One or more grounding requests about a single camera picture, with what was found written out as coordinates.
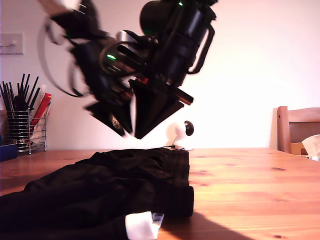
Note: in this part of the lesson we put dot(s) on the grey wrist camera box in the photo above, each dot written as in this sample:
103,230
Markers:
126,36
60,3

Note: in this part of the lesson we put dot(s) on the white light switch plate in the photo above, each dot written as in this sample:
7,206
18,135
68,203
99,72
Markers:
15,47

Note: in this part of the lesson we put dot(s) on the white paper sleeve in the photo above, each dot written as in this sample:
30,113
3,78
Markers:
44,90

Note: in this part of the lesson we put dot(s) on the wooden chair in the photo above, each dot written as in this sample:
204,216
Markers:
283,130

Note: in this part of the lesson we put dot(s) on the black shorts with white hem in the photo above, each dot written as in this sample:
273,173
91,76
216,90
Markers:
100,195

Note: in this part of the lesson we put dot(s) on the red paper packet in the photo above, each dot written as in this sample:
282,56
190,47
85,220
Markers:
43,105

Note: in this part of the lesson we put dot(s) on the tan cardboard box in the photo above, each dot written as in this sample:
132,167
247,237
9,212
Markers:
296,148

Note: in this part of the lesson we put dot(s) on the blue box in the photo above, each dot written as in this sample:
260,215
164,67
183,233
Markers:
7,153

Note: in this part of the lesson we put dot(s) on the white tissue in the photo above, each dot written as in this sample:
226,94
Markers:
312,145

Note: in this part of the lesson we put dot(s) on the white round webcam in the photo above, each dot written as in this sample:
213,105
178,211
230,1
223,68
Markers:
180,130

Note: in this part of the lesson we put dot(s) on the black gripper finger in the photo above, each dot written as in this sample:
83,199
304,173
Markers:
125,115
105,117
143,107
165,105

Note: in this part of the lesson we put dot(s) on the black chopstick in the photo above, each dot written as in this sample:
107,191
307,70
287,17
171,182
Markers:
26,83
32,91
6,96
22,82
35,98

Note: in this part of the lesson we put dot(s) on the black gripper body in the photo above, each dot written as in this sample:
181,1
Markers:
175,65

